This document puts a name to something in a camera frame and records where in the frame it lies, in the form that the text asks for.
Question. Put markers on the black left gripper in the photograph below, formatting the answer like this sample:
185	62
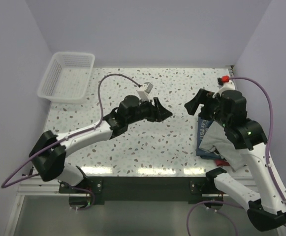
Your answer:
162	113

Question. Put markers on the folded blue printed tank top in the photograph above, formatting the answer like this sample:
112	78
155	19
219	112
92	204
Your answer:
208	134

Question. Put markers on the aluminium rail frame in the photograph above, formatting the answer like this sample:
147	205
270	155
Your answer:
165	149

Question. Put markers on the grey tank top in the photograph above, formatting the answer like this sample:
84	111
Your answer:
231	155

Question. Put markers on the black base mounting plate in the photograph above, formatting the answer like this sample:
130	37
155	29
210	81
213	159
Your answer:
161	189

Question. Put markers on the white plastic basket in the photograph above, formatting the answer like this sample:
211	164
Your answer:
67	77

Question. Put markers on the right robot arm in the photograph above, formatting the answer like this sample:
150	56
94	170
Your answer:
266	208

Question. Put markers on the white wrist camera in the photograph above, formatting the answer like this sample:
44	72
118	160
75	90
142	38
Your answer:
224	83
144	91

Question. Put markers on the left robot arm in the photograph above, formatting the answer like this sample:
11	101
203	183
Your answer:
49	153

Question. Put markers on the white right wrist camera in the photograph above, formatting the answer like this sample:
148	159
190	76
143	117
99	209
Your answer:
224	83

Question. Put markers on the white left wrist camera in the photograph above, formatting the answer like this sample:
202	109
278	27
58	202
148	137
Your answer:
144	91

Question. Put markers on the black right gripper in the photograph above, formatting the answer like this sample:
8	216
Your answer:
192	105

